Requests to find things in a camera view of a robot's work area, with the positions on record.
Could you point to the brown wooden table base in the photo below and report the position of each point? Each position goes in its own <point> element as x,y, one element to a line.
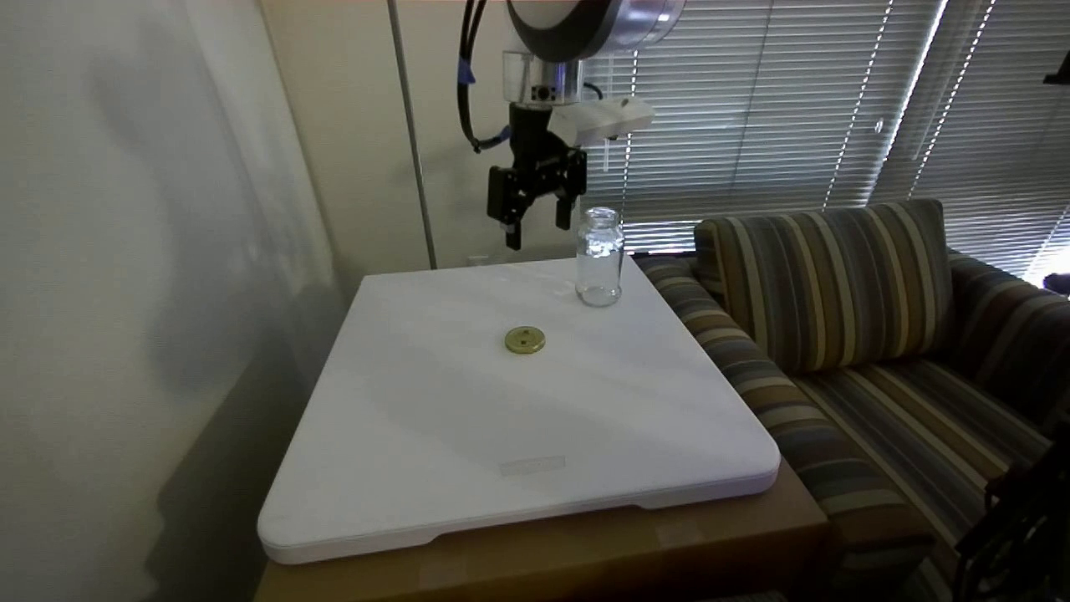
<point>622,554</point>

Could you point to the small black wall object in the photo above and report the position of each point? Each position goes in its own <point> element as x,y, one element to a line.
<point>1057,69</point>

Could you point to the white window blinds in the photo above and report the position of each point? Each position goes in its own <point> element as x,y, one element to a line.
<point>1004,121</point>
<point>771,101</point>

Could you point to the striped fabric sofa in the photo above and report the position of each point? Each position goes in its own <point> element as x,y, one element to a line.
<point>913,437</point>

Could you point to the white plastic board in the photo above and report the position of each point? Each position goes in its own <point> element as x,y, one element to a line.
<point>503,437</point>

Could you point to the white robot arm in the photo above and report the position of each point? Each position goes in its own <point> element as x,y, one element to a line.
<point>580,27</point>

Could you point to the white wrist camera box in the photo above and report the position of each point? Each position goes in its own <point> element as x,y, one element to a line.
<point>604,117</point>

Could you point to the black frame object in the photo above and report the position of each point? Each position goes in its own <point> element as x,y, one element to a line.
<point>1025,531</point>

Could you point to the striped sofa cushion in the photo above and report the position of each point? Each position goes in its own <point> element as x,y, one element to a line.
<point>831,278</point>

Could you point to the clear glass jar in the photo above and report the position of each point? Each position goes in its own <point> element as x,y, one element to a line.
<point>600,261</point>

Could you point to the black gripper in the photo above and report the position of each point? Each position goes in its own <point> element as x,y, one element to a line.
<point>536,137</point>

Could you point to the gold metal jar lid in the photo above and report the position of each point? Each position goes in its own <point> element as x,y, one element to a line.
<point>524,338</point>

